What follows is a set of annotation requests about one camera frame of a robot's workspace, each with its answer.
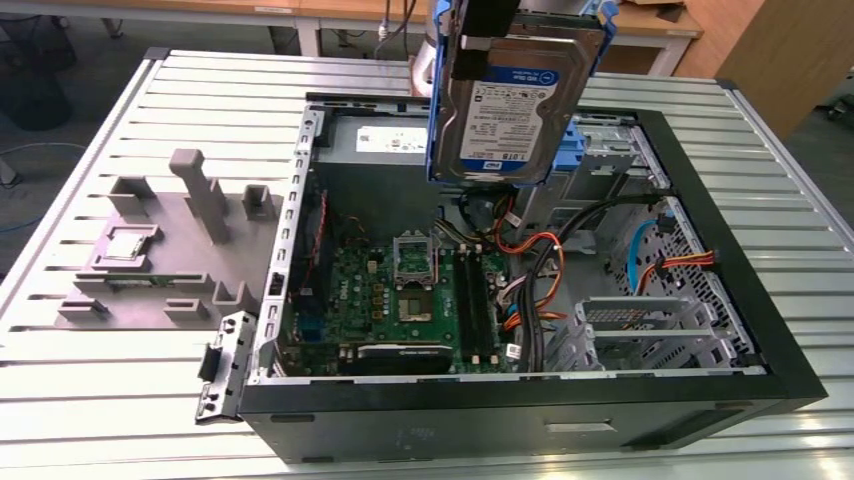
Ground grey power supply unit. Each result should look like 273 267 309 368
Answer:
312 115 444 239

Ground hard disk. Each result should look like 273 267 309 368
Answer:
426 0 617 189

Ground silver CPU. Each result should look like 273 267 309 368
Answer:
106 230 146 262

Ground blue data wire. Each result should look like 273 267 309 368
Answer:
625 218 670 297

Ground blue plastic drive latch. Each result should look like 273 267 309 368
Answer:
548 122 588 172

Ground black cable bundle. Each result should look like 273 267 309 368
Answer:
517 192 673 374

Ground orange yellow wire bundle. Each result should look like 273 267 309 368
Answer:
494 230 570 332

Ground black graphics card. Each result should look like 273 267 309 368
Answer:
337 342 456 376

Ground green motherboard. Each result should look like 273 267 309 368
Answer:
280 239 522 376

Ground metal disk bay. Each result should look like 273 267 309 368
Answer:
573 295 749 372

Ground metal drive cage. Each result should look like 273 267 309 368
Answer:
520 117 670 236

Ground wooden desk white legs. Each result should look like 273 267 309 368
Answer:
63 0 707 76

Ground grey parts rack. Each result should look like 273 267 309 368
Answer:
57 148 286 332

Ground RAM slot white latches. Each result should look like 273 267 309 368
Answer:
473 243 501 365
454 243 482 365

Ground orange red power wire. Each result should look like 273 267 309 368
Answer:
637 248 720 299

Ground green RAM stick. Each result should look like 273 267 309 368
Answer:
99 276 179 291

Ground CPU socket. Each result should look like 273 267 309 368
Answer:
397 294 440 325

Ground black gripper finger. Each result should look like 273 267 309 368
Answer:
452 0 521 81

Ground grey metal case bracket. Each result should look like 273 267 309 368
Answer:
194 309 261 426

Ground brown wooden cabinet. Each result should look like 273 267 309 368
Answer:
680 0 854 144

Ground metal socket cover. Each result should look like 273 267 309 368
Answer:
392 230 442 292

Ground black PC case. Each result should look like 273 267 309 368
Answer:
237 91 829 464

